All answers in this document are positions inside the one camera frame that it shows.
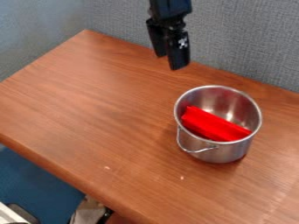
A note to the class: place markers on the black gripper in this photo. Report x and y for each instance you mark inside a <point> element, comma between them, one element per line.
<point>167,14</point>

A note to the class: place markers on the stainless steel pot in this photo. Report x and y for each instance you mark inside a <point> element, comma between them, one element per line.
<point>231,105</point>

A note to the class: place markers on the red plastic block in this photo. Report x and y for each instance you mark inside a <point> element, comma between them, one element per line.
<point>212,127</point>

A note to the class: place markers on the white and black floor object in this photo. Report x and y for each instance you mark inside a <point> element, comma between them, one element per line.
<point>12,214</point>

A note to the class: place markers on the grey table leg bracket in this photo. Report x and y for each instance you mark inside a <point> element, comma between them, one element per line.
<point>90,212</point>

